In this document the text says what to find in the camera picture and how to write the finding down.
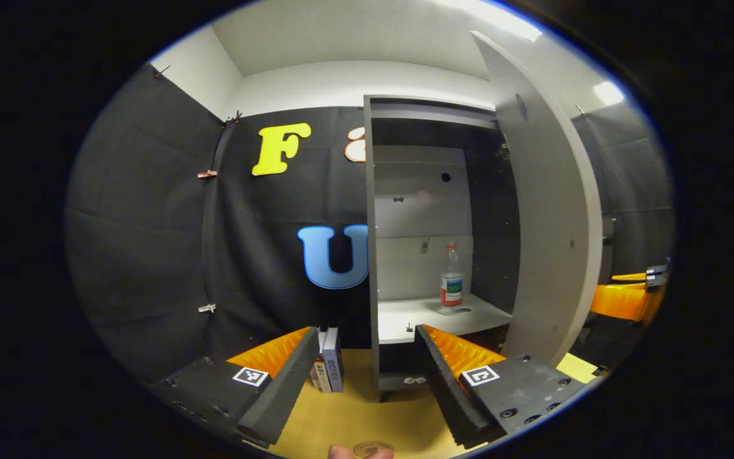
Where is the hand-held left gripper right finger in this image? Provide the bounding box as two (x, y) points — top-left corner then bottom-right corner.
(414, 324), (591, 450)

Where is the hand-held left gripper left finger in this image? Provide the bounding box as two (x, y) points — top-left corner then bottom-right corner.
(149, 326), (322, 448)

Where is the small ceiling light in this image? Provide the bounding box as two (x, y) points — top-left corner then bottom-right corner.
(593, 82), (624, 106)

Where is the black backdrop cloth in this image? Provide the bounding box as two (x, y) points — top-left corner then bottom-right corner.
(64, 64), (675, 383)

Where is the beige cabinet door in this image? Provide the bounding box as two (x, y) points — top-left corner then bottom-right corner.
(471, 31), (603, 367)

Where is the grey cabinet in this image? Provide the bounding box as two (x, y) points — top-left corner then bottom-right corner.
(364, 94), (522, 402)

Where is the clear plastic bottle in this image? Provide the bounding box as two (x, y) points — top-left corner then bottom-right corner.
(440, 241), (464, 307)

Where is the long ceiling light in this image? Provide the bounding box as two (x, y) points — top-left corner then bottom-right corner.
(443, 0), (543, 43)

